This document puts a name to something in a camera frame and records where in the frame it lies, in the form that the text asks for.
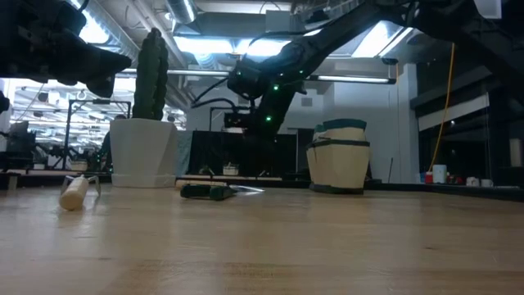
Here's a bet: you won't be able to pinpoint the black background panel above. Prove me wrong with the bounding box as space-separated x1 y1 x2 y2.
187 130 299 178

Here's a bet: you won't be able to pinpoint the yellow cable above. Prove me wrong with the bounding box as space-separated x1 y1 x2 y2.
427 43 456 173

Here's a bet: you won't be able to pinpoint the silver ventilation duct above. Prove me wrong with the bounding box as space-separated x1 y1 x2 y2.
165 0 197 25

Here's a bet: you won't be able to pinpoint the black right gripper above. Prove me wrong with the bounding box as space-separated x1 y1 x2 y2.
249 79 306 138

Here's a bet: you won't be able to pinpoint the long tube ceiling lamp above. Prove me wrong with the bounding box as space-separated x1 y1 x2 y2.
306 74 397 85
116 68 230 79

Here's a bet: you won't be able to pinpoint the wooden-handled hand rake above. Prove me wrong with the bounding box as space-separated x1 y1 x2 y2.
59 174 102 212

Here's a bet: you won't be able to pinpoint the green cactus plant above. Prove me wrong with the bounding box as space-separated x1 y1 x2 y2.
131 27 169 121

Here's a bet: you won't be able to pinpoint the white faceted plant pot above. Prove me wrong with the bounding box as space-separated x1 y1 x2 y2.
109 117 178 188

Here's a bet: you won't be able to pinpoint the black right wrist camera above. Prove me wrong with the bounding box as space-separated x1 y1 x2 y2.
223 111 251 129

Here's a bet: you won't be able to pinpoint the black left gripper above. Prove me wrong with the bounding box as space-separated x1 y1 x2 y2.
0 0 133 98

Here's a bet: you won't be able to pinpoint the green pruning shears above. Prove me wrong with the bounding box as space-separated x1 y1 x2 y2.
179 183 265 202

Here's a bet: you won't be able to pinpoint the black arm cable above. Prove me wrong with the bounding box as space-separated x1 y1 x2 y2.
190 75 246 114

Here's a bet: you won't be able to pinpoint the beige green gardening bag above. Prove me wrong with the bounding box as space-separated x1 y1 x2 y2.
305 118 372 196

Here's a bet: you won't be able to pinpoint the white container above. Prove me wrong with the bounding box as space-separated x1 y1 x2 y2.
432 164 448 184

